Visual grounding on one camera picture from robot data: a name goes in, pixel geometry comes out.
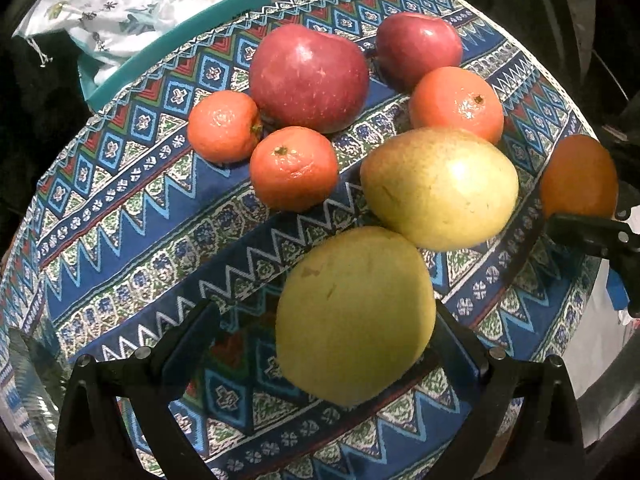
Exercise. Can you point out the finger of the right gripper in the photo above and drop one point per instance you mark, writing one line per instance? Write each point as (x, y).
(593, 236)

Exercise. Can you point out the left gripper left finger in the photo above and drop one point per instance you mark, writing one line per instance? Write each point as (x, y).
(92, 441)

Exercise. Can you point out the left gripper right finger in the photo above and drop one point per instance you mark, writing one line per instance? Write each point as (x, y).
(546, 442)

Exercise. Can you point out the large orange front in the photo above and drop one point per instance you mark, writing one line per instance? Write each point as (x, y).
(580, 178)

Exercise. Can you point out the large orange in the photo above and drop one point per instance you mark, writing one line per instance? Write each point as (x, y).
(580, 178)
(452, 97)

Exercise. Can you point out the yellow pear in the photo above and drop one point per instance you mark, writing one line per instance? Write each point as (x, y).
(443, 189)
(354, 315)

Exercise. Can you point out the red apple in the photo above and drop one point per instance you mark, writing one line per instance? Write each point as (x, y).
(410, 45)
(301, 77)

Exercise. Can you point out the small tangerine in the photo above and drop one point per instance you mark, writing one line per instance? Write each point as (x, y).
(293, 169)
(225, 127)

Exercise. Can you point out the dark glass fruit plate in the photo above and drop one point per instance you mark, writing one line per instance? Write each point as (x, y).
(41, 374)

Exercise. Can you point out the patterned blue tablecloth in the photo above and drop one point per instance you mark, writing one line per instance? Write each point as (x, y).
(129, 229)

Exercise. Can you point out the white rice bag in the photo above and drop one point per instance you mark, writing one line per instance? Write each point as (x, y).
(110, 31)

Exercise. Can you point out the teal storage box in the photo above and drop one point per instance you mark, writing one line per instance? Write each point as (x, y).
(97, 95)

